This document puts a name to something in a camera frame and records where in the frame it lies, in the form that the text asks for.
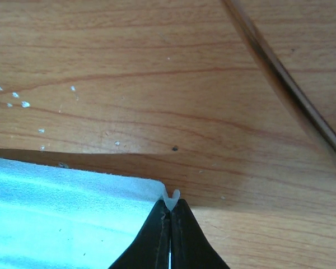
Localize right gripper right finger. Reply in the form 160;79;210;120
171;199;229;268

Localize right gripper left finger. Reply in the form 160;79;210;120
110;200;171;269

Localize light blue square mat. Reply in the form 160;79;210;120
0;158;180;268

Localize brown sunglasses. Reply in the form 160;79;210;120
221;1;336;164

